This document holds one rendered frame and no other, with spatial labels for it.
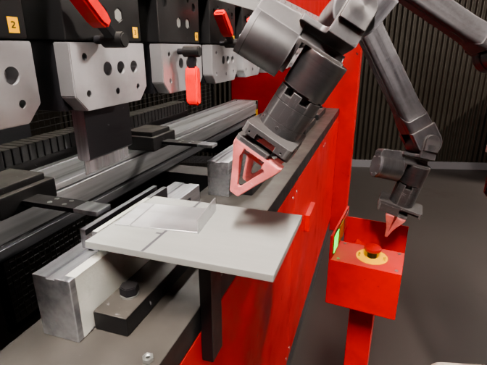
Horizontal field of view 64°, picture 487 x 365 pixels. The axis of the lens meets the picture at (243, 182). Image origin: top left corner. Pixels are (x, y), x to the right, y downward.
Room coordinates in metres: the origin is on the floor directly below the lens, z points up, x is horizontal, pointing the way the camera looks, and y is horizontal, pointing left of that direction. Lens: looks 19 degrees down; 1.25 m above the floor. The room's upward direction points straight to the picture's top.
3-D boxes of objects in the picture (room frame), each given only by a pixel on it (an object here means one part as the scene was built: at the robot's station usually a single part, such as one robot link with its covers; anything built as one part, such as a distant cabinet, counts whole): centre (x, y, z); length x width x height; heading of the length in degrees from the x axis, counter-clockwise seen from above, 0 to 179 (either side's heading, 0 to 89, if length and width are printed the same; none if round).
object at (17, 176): (0.61, 0.35, 1.01); 0.26 x 0.12 x 0.05; 71
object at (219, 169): (1.76, -0.20, 0.92); 1.68 x 0.06 x 0.10; 161
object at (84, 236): (0.60, 0.19, 0.99); 0.20 x 0.03 x 0.03; 161
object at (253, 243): (0.51, 0.06, 1.00); 0.26 x 0.18 x 0.01; 71
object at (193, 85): (0.69, 0.09, 1.20); 0.04 x 0.02 x 0.10; 71
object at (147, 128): (1.05, 0.20, 1.01); 0.26 x 0.12 x 0.05; 71
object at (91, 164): (0.56, 0.20, 1.13); 0.10 x 0.02 x 0.10; 161
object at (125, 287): (0.49, 0.17, 0.91); 0.03 x 0.03 x 0.02
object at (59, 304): (0.61, 0.18, 0.92); 0.39 x 0.06 x 0.10; 161
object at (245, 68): (1.10, 0.02, 1.26); 0.15 x 0.09 x 0.17; 161
